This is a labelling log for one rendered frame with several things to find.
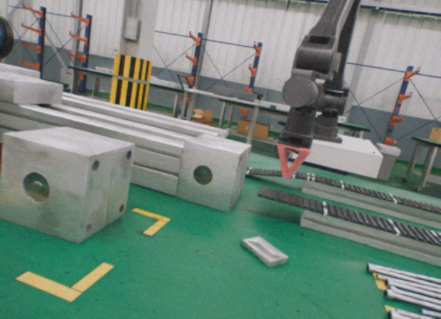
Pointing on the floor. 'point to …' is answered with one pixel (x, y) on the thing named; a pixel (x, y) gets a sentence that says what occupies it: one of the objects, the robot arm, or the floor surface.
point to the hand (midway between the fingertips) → (287, 172)
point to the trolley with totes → (222, 99)
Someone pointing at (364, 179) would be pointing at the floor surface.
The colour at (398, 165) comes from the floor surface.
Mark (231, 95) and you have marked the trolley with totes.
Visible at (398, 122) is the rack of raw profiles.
